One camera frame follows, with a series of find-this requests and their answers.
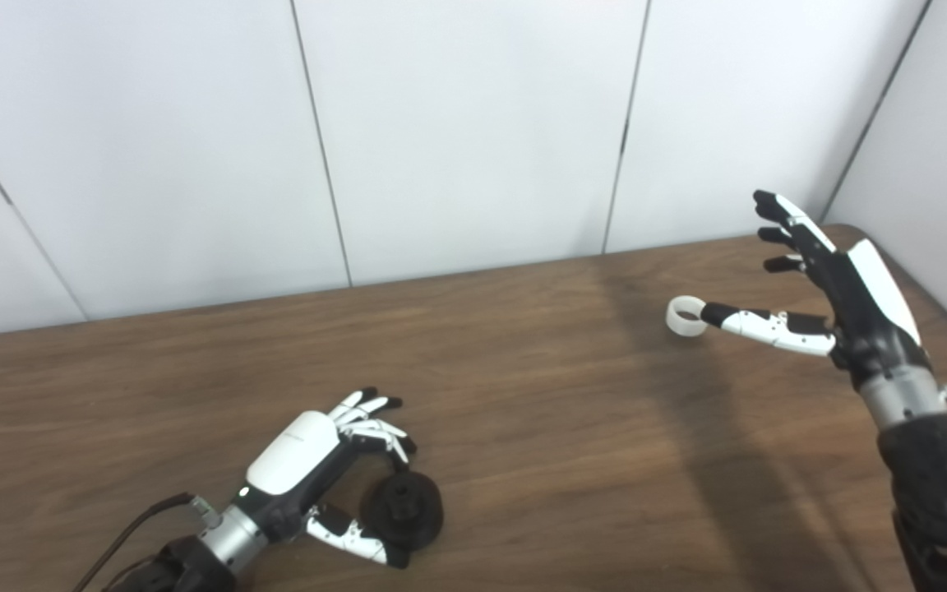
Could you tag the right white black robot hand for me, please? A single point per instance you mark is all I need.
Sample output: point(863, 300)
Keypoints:
point(868, 312)

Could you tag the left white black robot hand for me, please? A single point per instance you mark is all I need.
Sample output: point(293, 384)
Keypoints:
point(293, 452)

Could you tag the round black plastic part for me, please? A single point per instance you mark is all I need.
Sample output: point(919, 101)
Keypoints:
point(404, 510)

